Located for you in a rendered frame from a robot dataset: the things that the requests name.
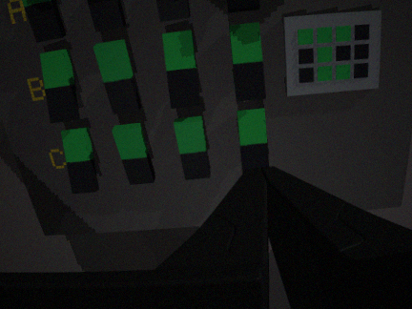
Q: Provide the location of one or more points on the grey switch panel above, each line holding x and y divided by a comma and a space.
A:
130, 115

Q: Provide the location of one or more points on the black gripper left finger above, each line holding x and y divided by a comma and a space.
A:
224, 265

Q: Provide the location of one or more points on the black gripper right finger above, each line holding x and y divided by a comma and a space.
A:
333, 255

